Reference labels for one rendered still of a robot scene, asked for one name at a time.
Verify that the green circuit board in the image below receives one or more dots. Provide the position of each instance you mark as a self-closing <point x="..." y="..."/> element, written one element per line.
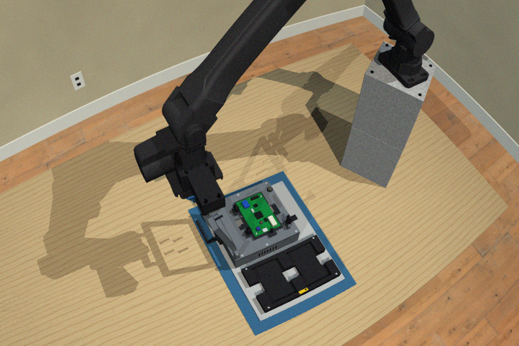
<point x="258" y="214"/>

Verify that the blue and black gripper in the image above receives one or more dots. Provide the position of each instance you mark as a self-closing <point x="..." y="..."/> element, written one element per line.
<point x="175" y="185"/>

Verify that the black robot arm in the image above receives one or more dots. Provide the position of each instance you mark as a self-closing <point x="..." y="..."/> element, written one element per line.
<point x="191" y="108"/>

